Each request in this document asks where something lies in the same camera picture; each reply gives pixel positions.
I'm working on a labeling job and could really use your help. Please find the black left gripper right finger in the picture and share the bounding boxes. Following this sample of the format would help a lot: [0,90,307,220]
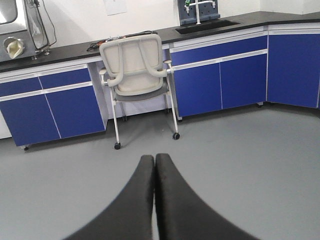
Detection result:
[155,153,256,240]

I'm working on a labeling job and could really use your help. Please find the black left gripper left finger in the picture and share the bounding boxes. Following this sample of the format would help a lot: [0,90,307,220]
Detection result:
[66,155,155,240]

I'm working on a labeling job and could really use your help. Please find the white office chair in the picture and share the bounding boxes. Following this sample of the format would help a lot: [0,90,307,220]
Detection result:
[98,33,181,151]

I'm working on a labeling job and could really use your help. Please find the blue lab bench cabinets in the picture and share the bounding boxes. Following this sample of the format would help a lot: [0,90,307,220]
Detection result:
[0,11,320,148]

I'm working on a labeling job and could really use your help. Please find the grey drying rack board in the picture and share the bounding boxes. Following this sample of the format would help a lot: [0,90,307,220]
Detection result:
[177,0,221,26]

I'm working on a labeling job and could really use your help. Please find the stainless glove box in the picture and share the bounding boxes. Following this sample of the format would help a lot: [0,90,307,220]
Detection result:
[0,0,53,62]

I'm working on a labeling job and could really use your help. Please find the white lab sink faucet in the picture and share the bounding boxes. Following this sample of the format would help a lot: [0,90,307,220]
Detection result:
[184,0,216,25]

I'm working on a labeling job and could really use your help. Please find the cables on bench top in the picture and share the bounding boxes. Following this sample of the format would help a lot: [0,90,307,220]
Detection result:
[86,30,158,53]

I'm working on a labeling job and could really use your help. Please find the paper sheet on wall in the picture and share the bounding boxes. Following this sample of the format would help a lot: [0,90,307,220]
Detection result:
[103,0,127,16]

